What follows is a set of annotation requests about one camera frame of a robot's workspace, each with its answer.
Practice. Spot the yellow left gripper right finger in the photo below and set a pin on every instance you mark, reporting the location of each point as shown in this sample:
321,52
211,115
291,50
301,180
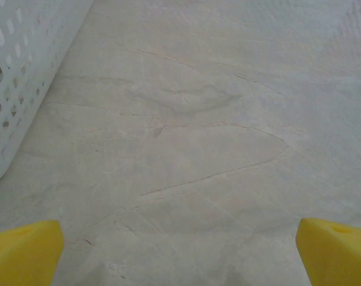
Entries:
335,256

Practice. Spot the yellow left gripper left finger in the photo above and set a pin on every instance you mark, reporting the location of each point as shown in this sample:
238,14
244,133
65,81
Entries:
22,256

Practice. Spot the white perforated plastic basket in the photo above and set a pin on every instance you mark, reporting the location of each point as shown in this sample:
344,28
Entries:
22,59

